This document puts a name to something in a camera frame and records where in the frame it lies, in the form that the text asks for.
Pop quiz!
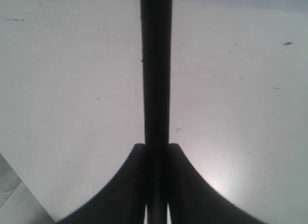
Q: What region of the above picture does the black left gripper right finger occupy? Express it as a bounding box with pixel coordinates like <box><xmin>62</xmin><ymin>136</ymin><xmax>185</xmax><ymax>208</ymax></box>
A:
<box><xmin>167</xmin><ymin>144</ymin><xmax>263</xmax><ymax>224</ymax></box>

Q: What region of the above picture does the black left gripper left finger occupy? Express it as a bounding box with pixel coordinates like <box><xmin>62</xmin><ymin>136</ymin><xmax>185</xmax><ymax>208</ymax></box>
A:
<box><xmin>58</xmin><ymin>144</ymin><xmax>147</xmax><ymax>224</ymax></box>

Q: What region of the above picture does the black paintbrush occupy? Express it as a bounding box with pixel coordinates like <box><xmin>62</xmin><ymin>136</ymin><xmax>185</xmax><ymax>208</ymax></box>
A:
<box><xmin>140</xmin><ymin>0</ymin><xmax>173</xmax><ymax>224</ymax></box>

